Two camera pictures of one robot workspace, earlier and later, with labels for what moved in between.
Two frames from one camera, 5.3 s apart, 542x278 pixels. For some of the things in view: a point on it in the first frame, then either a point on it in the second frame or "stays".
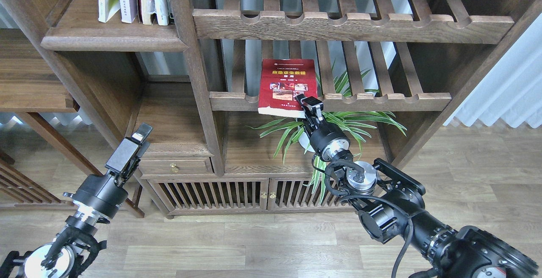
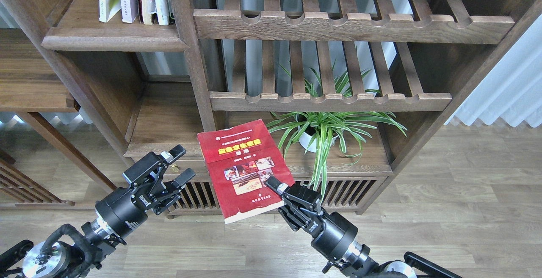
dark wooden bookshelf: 266,93 stays
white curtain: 511,92 stays
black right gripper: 327,138 → 332,233
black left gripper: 98,196 → 123,211
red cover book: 281,80 → 240,159
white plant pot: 305,141 stays
